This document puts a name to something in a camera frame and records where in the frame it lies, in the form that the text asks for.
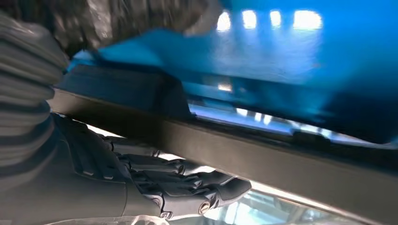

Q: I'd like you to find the blue metal shelf rack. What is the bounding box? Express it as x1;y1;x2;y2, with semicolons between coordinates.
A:
67;0;398;150

